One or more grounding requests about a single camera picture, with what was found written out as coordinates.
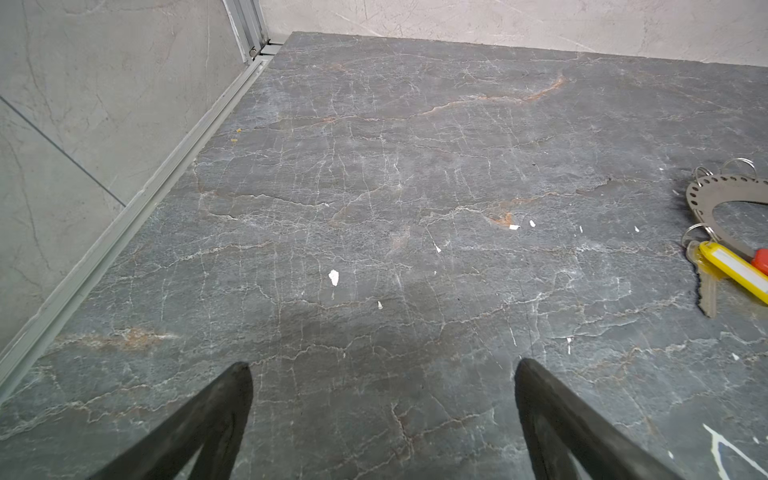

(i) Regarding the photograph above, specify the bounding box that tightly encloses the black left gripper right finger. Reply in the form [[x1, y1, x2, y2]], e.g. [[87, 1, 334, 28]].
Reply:
[[514, 358, 680, 479]]

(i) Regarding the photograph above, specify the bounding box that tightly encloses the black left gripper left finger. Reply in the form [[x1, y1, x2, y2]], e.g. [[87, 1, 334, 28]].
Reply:
[[90, 362, 253, 479]]

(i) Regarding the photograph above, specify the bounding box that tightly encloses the yellow key tag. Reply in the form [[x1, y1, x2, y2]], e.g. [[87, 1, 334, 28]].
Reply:
[[698, 241, 768, 304]]

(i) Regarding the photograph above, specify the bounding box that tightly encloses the silver key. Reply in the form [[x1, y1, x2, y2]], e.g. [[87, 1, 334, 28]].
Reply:
[[686, 241, 722, 318]]

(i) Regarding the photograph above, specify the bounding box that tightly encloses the aluminium frame rail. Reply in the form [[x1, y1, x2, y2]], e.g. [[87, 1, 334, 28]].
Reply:
[[1, 1, 273, 397]]

